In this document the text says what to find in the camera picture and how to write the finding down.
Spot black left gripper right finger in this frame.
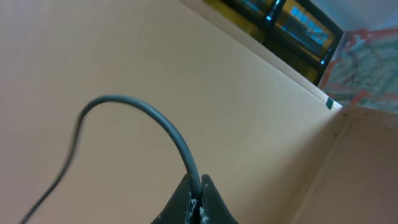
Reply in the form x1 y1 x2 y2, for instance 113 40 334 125
200 174 238 224

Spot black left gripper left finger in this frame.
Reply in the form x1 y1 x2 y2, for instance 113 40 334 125
151 174 195 224

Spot red green wall poster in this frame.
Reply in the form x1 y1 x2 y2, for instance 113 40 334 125
318 26 397 114

